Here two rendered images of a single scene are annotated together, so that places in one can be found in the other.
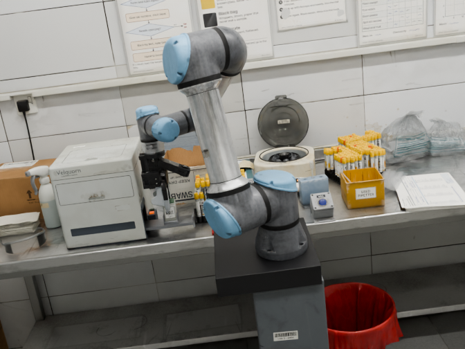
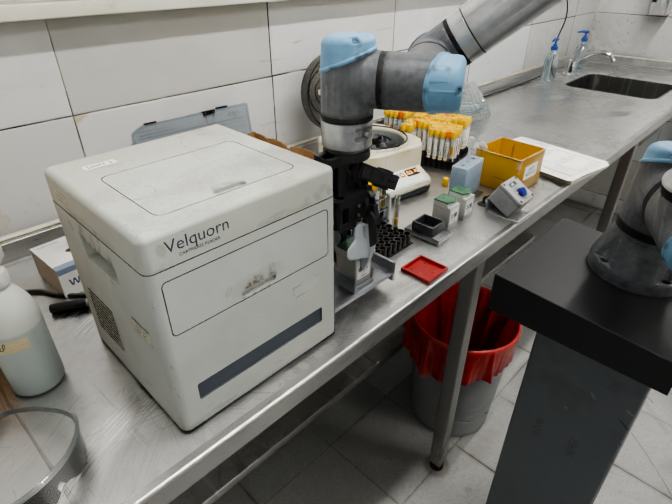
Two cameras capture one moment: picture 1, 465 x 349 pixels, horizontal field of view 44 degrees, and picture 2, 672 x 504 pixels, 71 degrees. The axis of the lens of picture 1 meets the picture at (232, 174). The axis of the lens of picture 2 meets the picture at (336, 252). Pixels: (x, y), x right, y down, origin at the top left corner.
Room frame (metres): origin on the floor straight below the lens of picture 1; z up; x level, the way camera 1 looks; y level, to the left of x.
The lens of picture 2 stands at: (1.38, 0.75, 1.41)
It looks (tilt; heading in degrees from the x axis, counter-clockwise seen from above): 32 degrees down; 314
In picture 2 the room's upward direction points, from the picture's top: straight up
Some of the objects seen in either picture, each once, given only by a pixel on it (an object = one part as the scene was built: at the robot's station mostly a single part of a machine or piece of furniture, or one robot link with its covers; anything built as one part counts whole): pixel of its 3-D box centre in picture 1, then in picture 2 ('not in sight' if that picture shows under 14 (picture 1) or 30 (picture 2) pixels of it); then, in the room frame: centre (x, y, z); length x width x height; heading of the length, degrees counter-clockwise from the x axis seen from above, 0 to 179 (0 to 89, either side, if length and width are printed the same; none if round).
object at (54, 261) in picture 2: not in sight; (100, 235); (2.29, 0.49, 0.94); 0.22 x 0.12 x 0.13; 94
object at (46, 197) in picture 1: (46, 197); (7, 322); (2.04, 0.71, 1.00); 0.09 x 0.08 x 0.24; 0
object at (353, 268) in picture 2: (169, 210); (353, 262); (1.85, 0.23, 0.96); 0.05 x 0.04 x 0.06; 0
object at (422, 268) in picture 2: not in sight; (424, 268); (1.81, 0.06, 0.88); 0.07 x 0.07 x 0.01; 0
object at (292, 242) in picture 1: (279, 231); (644, 246); (1.49, -0.11, 0.99); 0.15 x 0.15 x 0.10
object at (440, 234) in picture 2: not in sight; (428, 228); (1.89, -0.06, 0.89); 0.09 x 0.05 x 0.04; 2
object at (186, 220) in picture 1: (165, 220); (344, 284); (1.85, 0.25, 0.92); 0.21 x 0.07 x 0.05; 90
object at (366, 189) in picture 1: (362, 188); (507, 165); (1.90, -0.45, 0.93); 0.13 x 0.13 x 0.10; 87
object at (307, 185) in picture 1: (313, 190); (465, 180); (1.93, -0.28, 0.92); 0.10 x 0.07 x 0.10; 96
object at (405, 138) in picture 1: (402, 134); not in sight; (2.34, -0.74, 0.97); 0.26 x 0.17 x 0.19; 106
